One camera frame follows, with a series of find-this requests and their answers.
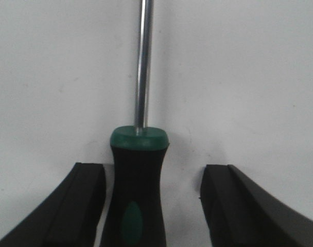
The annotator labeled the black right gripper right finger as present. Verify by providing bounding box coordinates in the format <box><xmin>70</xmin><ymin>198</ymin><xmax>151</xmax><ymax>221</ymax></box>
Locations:
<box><xmin>200</xmin><ymin>165</ymin><xmax>313</xmax><ymax>246</ymax></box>

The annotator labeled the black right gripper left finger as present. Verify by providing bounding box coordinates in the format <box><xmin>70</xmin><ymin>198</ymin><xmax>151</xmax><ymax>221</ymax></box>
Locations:
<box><xmin>0</xmin><ymin>163</ymin><xmax>106</xmax><ymax>246</ymax></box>

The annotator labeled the green black screwdriver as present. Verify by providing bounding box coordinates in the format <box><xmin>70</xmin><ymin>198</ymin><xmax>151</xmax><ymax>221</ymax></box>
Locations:
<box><xmin>100</xmin><ymin>1</ymin><xmax>169</xmax><ymax>246</ymax></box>

